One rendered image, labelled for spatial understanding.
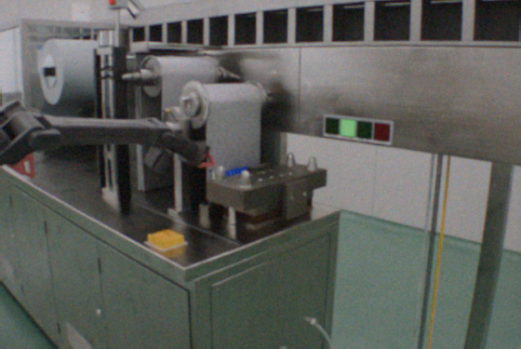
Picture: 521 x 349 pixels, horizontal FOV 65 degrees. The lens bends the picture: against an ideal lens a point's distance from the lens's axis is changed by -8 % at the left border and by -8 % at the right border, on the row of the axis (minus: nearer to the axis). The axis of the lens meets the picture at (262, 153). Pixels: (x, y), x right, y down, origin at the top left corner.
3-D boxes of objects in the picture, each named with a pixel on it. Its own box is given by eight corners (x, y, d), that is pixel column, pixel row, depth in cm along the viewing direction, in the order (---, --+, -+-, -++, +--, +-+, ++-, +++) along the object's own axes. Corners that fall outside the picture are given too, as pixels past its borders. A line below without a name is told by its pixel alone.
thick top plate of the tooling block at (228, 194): (206, 199, 134) (206, 181, 133) (290, 178, 163) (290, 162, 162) (243, 211, 124) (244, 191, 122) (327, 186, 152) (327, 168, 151)
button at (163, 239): (148, 243, 117) (147, 234, 117) (168, 236, 122) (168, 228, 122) (163, 250, 113) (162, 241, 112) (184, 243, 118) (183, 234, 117)
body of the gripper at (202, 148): (202, 167, 130) (184, 156, 125) (180, 161, 137) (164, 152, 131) (210, 146, 131) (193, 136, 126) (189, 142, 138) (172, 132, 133)
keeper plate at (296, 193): (281, 219, 137) (282, 183, 135) (301, 211, 144) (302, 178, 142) (287, 221, 135) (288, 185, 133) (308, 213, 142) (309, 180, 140)
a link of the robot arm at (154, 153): (168, 132, 117) (148, 118, 121) (145, 168, 116) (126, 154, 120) (192, 145, 127) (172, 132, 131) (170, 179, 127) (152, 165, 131)
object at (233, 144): (207, 181, 139) (207, 123, 136) (259, 170, 156) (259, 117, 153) (207, 181, 139) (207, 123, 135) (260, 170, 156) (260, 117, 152)
